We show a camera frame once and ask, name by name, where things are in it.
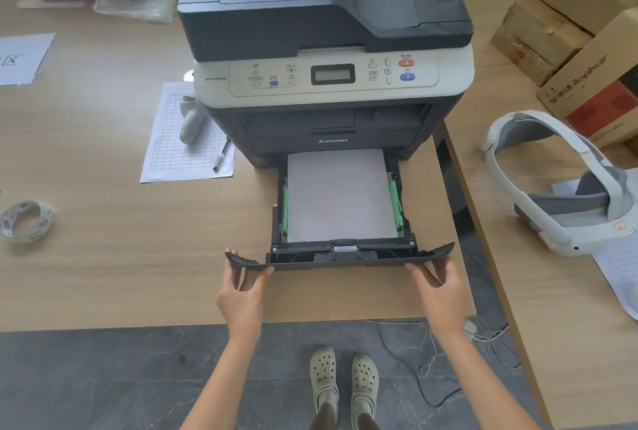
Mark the person's right hand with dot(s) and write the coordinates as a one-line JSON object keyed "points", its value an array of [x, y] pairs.
{"points": [[448, 305]]}

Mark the person's left hand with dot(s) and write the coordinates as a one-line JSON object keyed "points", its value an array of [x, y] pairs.
{"points": [[241, 310]]}

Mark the black printer tray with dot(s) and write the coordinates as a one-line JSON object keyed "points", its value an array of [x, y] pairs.
{"points": [[309, 257]]}

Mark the white paper stack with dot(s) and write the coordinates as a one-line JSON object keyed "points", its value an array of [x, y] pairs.
{"points": [[339, 195]]}

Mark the person's right forearm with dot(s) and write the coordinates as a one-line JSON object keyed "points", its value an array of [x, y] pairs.
{"points": [[478, 385]]}

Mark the person's left forearm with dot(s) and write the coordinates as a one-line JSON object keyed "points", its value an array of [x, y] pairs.
{"points": [[224, 385]]}

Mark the person's cream left clog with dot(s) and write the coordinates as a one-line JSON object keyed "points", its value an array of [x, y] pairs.
{"points": [[323, 370]]}

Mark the person's cream clog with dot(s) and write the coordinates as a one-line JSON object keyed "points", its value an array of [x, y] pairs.
{"points": [[323, 370], [365, 380]]}

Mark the person's cream right clog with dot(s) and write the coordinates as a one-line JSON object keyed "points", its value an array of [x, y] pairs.
{"points": [[365, 380]]}

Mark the person's left leg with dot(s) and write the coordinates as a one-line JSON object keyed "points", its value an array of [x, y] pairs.
{"points": [[326, 417]]}

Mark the person's leg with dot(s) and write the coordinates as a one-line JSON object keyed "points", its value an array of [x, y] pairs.
{"points": [[366, 422], [326, 417]]}

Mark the person's right leg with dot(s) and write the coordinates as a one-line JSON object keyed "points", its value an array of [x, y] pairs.
{"points": [[366, 422]]}

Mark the small white power strip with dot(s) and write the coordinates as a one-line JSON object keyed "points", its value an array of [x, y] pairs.
{"points": [[469, 327]]}

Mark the black silver pen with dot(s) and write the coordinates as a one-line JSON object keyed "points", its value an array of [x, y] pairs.
{"points": [[221, 155]]}

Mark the printed grid form sheet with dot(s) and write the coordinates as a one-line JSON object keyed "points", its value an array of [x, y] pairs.
{"points": [[164, 160]]}

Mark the printed white sheet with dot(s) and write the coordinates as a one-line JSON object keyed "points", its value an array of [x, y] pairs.
{"points": [[620, 270]]}

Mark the clear printed tape roll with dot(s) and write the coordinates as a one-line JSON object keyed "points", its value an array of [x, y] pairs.
{"points": [[20, 237]]}

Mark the round white black disc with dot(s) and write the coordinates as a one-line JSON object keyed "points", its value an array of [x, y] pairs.
{"points": [[188, 77]]}

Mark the small plain cardboard box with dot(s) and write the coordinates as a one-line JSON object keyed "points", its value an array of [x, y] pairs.
{"points": [[538, 36]]}

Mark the red printed cardboard box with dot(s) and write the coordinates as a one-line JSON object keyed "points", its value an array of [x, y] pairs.
{"points": [[608, 66]]}

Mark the white paper desk sign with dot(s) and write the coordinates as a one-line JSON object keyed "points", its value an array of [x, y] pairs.
{"points": [[30, 53]]}

